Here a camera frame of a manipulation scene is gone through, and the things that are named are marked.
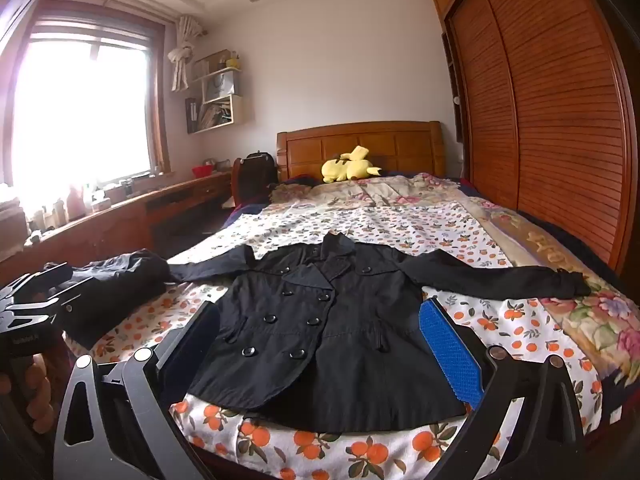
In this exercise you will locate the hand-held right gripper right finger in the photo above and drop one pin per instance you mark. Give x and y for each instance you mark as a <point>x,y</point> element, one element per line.
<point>450,350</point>

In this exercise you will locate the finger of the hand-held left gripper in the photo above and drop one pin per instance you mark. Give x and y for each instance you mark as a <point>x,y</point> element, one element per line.
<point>67,300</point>
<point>50,275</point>

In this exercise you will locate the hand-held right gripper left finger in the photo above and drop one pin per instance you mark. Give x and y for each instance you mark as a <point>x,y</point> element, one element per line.
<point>200,345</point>

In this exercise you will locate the black double-breasted coat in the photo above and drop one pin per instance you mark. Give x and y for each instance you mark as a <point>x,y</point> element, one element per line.
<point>325,340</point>

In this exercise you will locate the person's left hand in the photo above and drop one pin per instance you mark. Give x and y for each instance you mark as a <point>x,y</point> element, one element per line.
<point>37,395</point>

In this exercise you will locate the folded dark garment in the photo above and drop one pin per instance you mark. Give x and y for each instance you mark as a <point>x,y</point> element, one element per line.
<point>120,290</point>

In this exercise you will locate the brown box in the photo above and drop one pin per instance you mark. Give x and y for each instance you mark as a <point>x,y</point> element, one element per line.
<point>12,227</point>

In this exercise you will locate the long wooden desk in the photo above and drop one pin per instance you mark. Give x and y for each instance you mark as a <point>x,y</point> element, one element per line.
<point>100,232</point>

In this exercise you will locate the pink bottle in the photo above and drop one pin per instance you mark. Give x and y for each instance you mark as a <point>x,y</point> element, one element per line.
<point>76,205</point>

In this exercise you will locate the tissue box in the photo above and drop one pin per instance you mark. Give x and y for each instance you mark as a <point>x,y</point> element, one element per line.
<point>101,205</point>

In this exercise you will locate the bed with floral sheet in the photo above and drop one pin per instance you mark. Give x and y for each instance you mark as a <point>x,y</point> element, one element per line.
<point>400,230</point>

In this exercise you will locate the beige flowered quilt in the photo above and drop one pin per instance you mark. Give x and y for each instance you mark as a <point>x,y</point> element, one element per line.
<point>600,320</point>

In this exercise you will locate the wooden chair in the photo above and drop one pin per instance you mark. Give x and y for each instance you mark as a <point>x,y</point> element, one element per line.
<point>237,180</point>

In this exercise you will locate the red bowl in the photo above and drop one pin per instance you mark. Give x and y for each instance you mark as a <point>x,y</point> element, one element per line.
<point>202,171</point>

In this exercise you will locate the black backpack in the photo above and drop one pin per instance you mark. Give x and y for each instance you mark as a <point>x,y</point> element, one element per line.
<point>261,170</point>

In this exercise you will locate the wooden bed headboard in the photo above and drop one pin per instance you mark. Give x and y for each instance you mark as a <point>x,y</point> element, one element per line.
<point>400,147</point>

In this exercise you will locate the yellow plush toy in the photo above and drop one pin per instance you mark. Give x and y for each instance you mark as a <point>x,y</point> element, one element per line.
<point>350,166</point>

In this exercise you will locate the white paper bag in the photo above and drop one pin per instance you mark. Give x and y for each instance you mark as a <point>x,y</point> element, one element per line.
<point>221,86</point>

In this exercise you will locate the tied cream curtain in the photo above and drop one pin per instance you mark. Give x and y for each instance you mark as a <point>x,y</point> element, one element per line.
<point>181,55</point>

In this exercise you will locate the wooden slatted wardrobe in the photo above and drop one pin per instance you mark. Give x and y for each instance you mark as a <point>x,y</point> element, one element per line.
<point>550,110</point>

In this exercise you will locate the small yellow shelf toy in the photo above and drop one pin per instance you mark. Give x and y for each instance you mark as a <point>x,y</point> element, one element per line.
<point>232,61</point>

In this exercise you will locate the window with wooden frame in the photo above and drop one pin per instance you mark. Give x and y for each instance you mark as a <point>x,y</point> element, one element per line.
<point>75,110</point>

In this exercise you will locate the white wall shelf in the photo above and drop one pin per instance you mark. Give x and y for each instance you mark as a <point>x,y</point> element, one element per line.
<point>215,110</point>

